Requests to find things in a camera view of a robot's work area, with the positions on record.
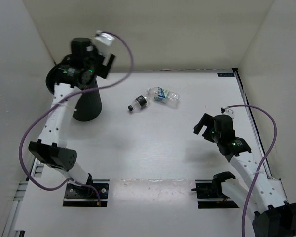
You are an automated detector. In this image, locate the clear bottle black label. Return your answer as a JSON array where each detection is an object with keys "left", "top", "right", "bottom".
[{"left": 127, "top": 94, "right": 150, "bottom": 113}]

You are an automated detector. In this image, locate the aluminium frame rail right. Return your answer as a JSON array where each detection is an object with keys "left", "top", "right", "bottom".
[{"left": 232, "top": 67, "right": 296, "bottom": 237}]

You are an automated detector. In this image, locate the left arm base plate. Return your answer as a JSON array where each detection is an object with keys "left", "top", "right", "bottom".
[{"left": 63, "top": 179, "right": 110, "bottom": 207}]

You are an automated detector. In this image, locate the aluminium frame rail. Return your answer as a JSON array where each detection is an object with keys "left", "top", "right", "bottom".
[
  {"left": 232, "top": 67, "right": 296, "bottom": 237},
  {"left": 1, "top": 97, "right": 62, "bottom": 237}
]

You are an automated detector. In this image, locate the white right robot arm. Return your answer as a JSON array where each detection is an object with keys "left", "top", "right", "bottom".
[{"left": 193, "top": 114, "right": 296, "bottom": 237}]

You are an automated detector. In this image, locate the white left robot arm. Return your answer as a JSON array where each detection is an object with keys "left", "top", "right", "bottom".
[{"left": 28, "top": 33, "right": 115, "bottom": 198}]

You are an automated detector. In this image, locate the aluminium frame rail left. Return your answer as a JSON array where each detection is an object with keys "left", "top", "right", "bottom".
[{"left": 1, "top": 97, "right": 62, "bottom": 237}]

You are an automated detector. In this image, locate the black plastic bin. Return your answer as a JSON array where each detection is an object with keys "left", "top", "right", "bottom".
[{"left": 45, "top": 65, "right": 102, "bottom": 122}]

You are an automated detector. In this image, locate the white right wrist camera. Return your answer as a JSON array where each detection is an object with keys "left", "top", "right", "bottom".
[{"left": 221, "top": 107, "right": 235, "bottom": 119}]

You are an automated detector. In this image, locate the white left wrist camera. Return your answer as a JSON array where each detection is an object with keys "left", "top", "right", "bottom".
[{"left": 91, "top": 30, "right": 115, "bottom": 57}]

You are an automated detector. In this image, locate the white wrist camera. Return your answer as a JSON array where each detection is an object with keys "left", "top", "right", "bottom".
[
  {"left": 91, "top": 30, "right": 115, "bottom": 57},
  {"left": 221, "top": 107, "right": 235, "bottom": 119}
]

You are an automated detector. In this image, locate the clear bottle blue label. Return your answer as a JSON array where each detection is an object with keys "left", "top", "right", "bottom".
[{"left": 146, "top": 87, "right": 180, "bottom": 109}]

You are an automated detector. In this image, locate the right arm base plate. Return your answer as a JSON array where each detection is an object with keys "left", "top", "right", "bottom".
[{"left": 191, "top": 180, "right": 239, "bottom": 209}]

